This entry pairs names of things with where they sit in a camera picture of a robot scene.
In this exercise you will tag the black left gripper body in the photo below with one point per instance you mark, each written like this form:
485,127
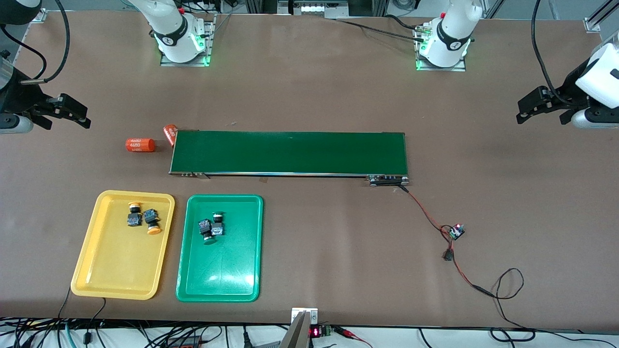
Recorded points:
568,94

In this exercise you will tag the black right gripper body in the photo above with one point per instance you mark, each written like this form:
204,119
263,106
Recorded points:
17,96

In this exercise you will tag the orange 4680 cylinder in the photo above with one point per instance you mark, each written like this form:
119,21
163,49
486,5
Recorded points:
169,135
140,145

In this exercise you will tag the yellow mushroom push button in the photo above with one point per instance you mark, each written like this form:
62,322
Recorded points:
134,220
151,217

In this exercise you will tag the green mushroom push button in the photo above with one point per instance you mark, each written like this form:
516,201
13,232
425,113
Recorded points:
218,229
205,227

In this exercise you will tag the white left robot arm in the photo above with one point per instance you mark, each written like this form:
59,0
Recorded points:
449,34

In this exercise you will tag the small black controller board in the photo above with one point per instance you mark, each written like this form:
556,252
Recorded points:
456,232

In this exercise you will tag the yellow plastic tray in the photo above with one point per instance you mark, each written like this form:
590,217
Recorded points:
123,261

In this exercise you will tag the green plastic tray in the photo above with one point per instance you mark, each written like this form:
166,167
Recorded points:
220,270

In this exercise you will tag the green belt conveyor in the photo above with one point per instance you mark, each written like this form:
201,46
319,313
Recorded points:
290,152

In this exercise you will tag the red clip lead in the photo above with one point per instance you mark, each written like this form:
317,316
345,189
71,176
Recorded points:
346,331

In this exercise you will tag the red LED display module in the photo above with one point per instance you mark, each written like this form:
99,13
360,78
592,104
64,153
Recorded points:
315,332

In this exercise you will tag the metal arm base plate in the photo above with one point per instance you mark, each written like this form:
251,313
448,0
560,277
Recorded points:
440,69
186,64

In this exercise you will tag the black inline switch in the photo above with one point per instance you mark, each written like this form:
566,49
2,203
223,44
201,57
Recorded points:
449,255

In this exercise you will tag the silver machine frame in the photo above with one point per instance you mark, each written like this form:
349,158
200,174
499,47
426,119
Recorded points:
314,7

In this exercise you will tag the silver metal bracket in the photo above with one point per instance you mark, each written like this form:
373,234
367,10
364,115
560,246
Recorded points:
313,315

